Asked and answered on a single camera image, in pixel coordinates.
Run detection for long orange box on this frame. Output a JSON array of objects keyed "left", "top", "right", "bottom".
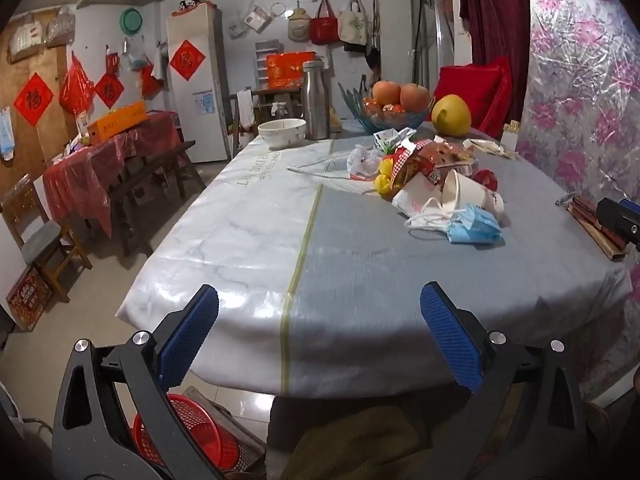
[{"left": 87, "top": 101, "right": 149, "bottom": 147}]

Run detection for teal round plate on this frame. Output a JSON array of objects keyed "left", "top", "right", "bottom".
[{"left": 120, "top": 6, "right": 145, "bottom": 34}]

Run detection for green white carton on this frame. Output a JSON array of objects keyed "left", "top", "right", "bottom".
[{"left": 374, "top": 127, "right": 417, "bottom": 154}]

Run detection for white tote bag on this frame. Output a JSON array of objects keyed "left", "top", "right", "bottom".
[{"left": 337, "top": 0, "right": 370, "bottom": 44}]

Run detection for clear bag with papers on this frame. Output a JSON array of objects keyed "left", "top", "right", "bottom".
[{"left": 228, "top": 4, "right": 274, "bottom": 41}]

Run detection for red tote bag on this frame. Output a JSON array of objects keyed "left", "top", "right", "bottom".
[{"left": 308, "top": 0, "right": 341, "bottom": 45}]

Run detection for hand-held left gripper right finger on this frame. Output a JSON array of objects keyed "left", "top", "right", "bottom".
[{"left": 420, "top": 281, "right": 588, "bottom": 480}]

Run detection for red gift box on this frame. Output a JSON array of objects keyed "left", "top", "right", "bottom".
[{"left": 265, "top": 51, "right": 317, "bottom": 91}]

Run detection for red plastic basket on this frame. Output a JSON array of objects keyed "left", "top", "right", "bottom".
[{"left": 131, "top": 393, "right": 242, "bottom": 472}]

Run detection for dark red curtain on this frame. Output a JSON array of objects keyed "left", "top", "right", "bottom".
[{"left": 459, "top": 0, "right": 531, "bottom": 68}]

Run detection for olive grey cloth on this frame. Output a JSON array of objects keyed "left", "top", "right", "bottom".
[{"left": 267, "top": 394, "right": 432, "bottom": 480}]

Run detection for red printed box on floor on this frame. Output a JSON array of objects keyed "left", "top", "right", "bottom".
[{"left": 6, "top": 265, "right": 54, "bottom": 333}]

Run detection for blue face mask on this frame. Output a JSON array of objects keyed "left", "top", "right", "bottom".
[{"left": 446, "top": 203, "right": 503, "bottom": 245}]

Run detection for wooden wall board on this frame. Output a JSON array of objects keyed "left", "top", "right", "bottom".
[{"left": 0, "top": 42, "right": 77, "bottom": 198}]

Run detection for white shelf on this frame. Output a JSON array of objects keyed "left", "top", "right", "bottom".
[{"left": 254, "top": 40, "right": 282, "bottom": 89}]

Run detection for pink floral plastic sheet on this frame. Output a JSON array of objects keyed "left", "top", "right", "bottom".
[{"left": 512, "top": 0, "right": 640, "bottom": 401}]

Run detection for beige hanging bag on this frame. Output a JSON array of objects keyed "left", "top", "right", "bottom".
[{"left": 287, "top": 1, "right": 312, "bottom": 44}]

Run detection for large red diamond wall paper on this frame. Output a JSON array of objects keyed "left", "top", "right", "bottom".
[{"left": 13, "top": 72, "right": 55, "bottom": 127}]

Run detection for red cushion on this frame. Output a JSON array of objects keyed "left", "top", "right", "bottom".
[{"left": 434, "top": 56, "right": 515, "bottom": 138}]

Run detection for white paper container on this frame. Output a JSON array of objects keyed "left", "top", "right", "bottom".
[{"left": 391, "top": 175, "right": 446, "bottom": 216}]

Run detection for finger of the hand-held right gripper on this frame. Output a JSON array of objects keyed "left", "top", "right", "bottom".
[{"left": 596, "top": 198, "right": 640, "bottom": 251}]

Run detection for white thin plastic bag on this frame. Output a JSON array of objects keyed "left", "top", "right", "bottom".
[{"left": 347, "top": 144, "right": 385, "bottom": 181}]

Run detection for blue glass fruit bowl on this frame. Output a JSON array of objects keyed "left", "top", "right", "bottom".
[{"left": 338, "top": 82, "right": 432, "bottom": 131}]

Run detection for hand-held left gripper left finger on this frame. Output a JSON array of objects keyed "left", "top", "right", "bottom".
[{"left": 52, "top": 284, "right": 236, "bottom": 480}]

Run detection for small red diamond wall paper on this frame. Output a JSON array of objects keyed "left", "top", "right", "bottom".
[{"left": 94, "top": 72, "right": 126, "bottom": 109}]

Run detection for white ceramic bowl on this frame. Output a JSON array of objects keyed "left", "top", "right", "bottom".
[{"left": 258, "top": 119, "right": 307, "bottom": 149}]

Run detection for clear hanging bag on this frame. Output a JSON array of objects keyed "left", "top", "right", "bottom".
[
  {"left": 9, "top": 12, "right": 44, "bottom": 64},
  {"left": 46, "top": 6, "right": 77, "bottom": 49}
]

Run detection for yellow plastic wrapper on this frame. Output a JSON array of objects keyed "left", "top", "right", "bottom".
[{"left": 374, "top": 157, "right": 402, "bottom": 197}]

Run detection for red diamond paper on refrigerator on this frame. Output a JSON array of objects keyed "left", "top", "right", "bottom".
[{"left": 169, "top": 39, "right": 207, "bottom": 82}]

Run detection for black hanging bag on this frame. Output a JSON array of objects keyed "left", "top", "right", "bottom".
[{"left": 364, "top": 0, "right": 382, "bottom": 72}]

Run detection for white refrigerator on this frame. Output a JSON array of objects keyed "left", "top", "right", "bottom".
[{"left": 166, "top": 5, "right": 232, "bottom": 164}]

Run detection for red plastic bag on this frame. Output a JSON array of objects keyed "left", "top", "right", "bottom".
[{"left": 59, "top": 51, "right": 95, "bottom": 114}]

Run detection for red apple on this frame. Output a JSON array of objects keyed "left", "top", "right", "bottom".
[
  {"left": 399, "top": 83, "right": 430, "bottom": 109},
  {"left": 372, "top": 80, "right": 402, "bottom": 106}
]

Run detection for beige paper packet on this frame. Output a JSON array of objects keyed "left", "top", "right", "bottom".
[{"left": 462, "top": 136, "right": 517, "bottom": 161}]

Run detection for wooden bench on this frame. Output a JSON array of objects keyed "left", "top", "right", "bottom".
[{"left": 106, "top": 140, "right": 207, "bottom": 257}]

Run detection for yellow pomelo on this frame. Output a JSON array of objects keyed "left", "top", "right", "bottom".
[{"left": 431, "top": 94, "right": 472, "bottom": 136}]

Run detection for brown wooden sticks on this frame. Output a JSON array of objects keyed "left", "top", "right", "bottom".
[{"left": 556, "top": 192, "right": 629, "bottom": 262}]

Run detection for small red hanging bag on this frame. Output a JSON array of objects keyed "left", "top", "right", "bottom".
[{"left": 140, "top": 61, "right": 164, "bottom": 99}]

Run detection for white towel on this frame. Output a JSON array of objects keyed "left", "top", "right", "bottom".
[{"left": 236, "top": 88, "right": 256, "bottom": 134}]

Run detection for wooden chair with grey seat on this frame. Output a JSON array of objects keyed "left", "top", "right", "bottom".
[{"left": 0, "top": 175, "right": 94, "bottom": 304}]

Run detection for white paper cup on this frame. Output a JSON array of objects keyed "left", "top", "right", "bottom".
[{"left": 442, "top": 169, "right": 505, "bottom": 221}]

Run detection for orange snack packs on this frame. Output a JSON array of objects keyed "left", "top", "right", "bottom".
[{"left": 364, "top": 100, "right": 407, "bottom": 116}]

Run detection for refrigerator calendar sheet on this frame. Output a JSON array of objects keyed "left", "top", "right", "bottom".
[{"left": 192, "top": 91, "right": 217, "bottom": 116}]

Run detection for pack of blue masks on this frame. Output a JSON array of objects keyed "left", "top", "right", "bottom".
[{"left": 0, "top": 106, "right": 17, "bottom": 162}]

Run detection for side table with red cover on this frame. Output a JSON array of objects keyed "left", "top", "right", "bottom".
[{"left": 42, "top": 110, "right": 182, "bottom": 240}]

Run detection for stainless steel thermos bottle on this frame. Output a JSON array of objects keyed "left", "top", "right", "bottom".
[{"left": 301, "top": 60, "right": 331, "bottom": 140}]

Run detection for red checkered snack bag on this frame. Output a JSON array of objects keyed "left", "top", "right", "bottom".
[{"left": 391, "top": 139, "right": 478, "bottom": 187}]

